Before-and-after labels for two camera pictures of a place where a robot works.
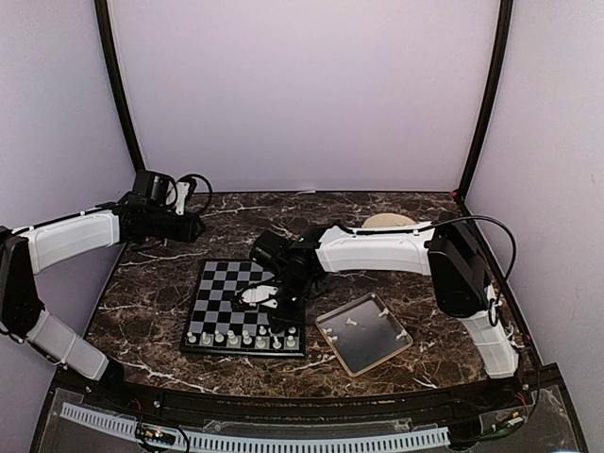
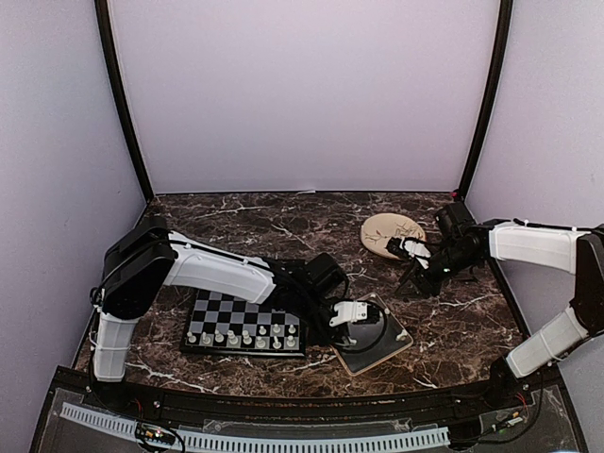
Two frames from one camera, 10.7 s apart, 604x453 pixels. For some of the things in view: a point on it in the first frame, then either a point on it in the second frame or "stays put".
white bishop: [219, 337] stays put
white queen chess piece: [246, 339] stays put
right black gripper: [276, 319] to [422, 280]
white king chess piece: [233, 340] stays put
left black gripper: [187, 233] to [331, 337]
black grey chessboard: [219, 324] stays put
